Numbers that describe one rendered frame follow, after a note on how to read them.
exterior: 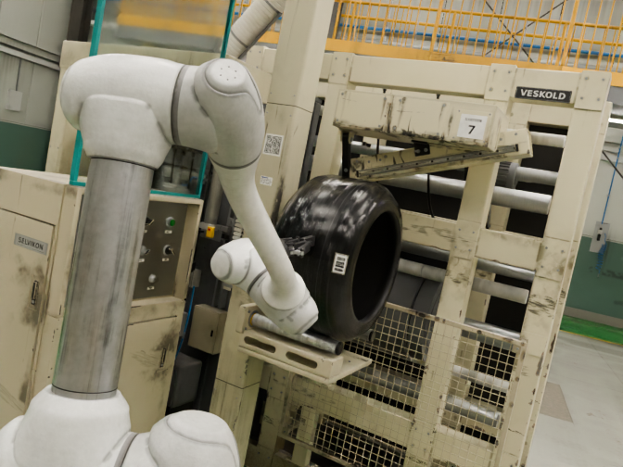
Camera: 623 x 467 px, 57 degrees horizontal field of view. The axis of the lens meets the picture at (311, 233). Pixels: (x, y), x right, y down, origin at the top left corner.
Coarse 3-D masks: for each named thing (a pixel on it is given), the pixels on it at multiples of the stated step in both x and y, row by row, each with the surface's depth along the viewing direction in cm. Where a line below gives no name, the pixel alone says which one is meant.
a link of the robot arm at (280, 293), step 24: (216, 168) 103; (240, 168) 101; (240, 192) 110; (240, 216) 116; (264, 216) 117; (264, 240) 119; (264, 264) 123; (288, 264) 124; (264, 288) 133; (288, 288) 128; (264, 312) 138; (288, 312) 132; (312, 312) 134
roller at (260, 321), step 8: (256, 320) 198; (264, 320) 197; (264, 328) 196; (272, 328) 195; (280, 328) 193; (288, 336) 192; (296, 336) 190; (304, 336) 189; (312, 336) 188; (320, 336) 187; (312, 344) 187; (320, 344) 186; (328, 344) 185; (336, 344) 184; (336, 352) 184
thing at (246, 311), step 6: (240, 306) 197; (246, 306) 196; (252, 306) 199; (240, 312) 196; (246, 312) 196; (252, 312) 199; (258, 312) 202; (240, 318) 196; (246, 318) 197; (240, 324) 196; (246, 324) 198; (240, 330) 196
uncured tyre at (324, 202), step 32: (320, 192) 184; (352, 192) 182; (384, 192) 191; (288, 224) 180; (320, 224) 176; (352, 224) 175; (384, 224) 217; (320, 256) 173; (352, 256) 175; (384, 256) 221; (320, 288) 174; (352, 288) 223; (384, 288) 211; (320, 320) 180; (352, 320) 185
